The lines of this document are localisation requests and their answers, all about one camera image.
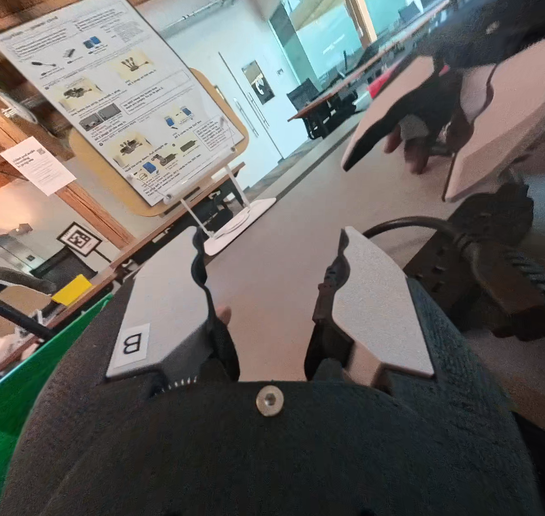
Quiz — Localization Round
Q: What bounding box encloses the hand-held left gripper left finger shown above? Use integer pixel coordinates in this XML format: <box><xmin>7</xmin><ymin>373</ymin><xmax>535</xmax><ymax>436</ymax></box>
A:
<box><xmin>106</xmin><ymin>225</ymin><xmax>240</xmax><ymax>382</ymax></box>

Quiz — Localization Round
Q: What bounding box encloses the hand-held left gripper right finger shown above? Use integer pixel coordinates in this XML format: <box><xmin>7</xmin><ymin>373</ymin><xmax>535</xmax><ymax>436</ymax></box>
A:
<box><xmin>303</xmin><ymin>225</ymin><xmax>436</xmax><ymax>388</ymax></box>

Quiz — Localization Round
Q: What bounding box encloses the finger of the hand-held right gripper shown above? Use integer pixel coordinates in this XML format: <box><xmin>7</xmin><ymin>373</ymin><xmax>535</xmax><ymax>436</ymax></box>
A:
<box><xmin>442</xmin><ymin>51</ymin><xmax>545</xmax><ymax>203</ymax></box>
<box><xmin>341</xmin><ymin>54</ymin><xmax>465</xmax><ymax>172</ymax></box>

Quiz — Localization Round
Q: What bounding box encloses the black power strip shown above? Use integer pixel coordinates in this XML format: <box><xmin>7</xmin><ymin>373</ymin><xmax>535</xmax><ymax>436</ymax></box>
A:
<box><xmin>403</xmin><ymin>225</ymin><xmax>545</xmax><ymax>343</ymax></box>

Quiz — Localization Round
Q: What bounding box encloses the black power cable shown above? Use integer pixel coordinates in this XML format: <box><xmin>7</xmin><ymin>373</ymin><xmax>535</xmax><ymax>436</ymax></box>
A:
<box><xmin>363</xmin><ymin>216</ymin><xmax>469</xmax><ymax>249</ymax></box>

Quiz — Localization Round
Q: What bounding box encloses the green plastic bin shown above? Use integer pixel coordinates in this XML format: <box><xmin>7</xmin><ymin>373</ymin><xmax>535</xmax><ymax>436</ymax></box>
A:
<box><xmin>0</xmin><ymin>293</ymin><xmax>114</xmax><ymax>478</ymax></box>

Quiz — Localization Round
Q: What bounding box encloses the brown office desk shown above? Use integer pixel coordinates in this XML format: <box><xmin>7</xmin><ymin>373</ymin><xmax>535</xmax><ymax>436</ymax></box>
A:
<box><xmin>286</xmin><ymin>13</ymin><xmax>431</xmax><ymax>140</ymax></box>

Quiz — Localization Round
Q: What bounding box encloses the black office chair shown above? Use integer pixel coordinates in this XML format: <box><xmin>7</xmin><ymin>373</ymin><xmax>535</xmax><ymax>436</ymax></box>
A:
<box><xmin>286</xmin><ymin>77</ymin><xmax>325</xmax><ymax>108</ymax></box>

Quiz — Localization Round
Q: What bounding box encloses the yellow plastic bin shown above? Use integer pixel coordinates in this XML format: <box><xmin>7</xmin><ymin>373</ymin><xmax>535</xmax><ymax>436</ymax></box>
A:
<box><xmin>50</xmin><ymin>273</ymin><xmax>93</xmax><ymax>306</ymax></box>

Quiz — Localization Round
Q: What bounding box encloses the black white marker tag sign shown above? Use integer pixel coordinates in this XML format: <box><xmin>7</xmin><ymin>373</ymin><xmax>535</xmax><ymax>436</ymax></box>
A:
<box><xmin>56</xmin><ymin>221</ymin><xmax>112</xmax><ymax>266</ymax></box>

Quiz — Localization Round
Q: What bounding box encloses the white board stand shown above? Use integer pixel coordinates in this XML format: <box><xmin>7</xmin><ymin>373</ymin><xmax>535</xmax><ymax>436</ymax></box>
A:
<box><xmin>164</xmin><ymin>162</ymin><xmax>278</xmax><ymax>258</ymax></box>

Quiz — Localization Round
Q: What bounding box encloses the white paper notice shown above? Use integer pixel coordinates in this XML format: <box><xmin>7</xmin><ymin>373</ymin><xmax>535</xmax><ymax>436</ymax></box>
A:
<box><xmin>0</xmin><ymin>136</ymin><xmax>78</xmax><ymax>198</ymax></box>

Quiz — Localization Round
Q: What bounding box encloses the white instruction board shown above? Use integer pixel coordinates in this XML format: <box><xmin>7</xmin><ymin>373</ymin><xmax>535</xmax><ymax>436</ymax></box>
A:
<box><xmin>0</xmin><ymin>0</ymin><xmax>250</xmax><ymax>219</ymax></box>

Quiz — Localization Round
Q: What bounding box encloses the dark wall sign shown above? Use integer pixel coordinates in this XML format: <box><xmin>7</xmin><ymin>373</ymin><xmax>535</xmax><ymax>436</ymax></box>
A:
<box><xmin>241</xmin><ymin>59</ymin><xmax>276</xmax><ymax>106</ymax></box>

